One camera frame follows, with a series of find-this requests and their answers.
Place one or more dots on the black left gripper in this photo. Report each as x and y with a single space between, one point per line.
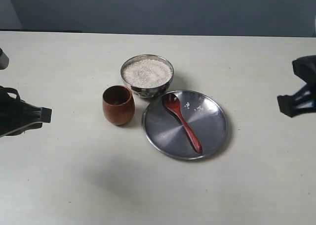
16 116

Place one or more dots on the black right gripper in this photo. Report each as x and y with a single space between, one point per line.
304 100

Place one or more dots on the dark red wooden spoon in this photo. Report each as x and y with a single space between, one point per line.
173 104

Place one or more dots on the brown wooden cup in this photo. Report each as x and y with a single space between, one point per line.
118 105

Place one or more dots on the steel bowl of rice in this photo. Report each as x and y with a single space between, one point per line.
147 75

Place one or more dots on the round steel plate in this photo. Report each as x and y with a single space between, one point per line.
205 117

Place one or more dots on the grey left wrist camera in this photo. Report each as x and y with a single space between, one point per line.
4 60

